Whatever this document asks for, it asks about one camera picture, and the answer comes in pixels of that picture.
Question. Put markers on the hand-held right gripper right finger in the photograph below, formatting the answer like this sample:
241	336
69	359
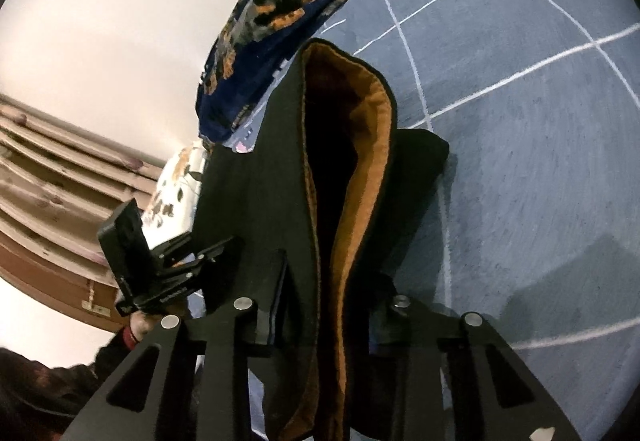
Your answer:
480	371

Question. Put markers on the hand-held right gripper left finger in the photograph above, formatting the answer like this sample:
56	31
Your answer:
266	321

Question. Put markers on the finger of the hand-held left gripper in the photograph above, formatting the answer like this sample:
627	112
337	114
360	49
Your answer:
215	253

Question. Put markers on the black pants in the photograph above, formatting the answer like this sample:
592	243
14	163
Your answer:
280	171

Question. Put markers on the person's left hand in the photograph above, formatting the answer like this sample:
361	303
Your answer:
142	325

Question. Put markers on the white floral pillow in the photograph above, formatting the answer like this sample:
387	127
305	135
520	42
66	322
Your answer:
172	191

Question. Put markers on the navy dog-print blanket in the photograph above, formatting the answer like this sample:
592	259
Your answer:
280	11

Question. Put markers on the blue grid bedsheet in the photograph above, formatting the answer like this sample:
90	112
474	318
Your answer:
525	121

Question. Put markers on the brown wooden bed frame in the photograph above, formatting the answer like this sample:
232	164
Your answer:
45	276

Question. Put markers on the wooden slatted bed frame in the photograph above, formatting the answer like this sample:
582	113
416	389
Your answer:
60	181

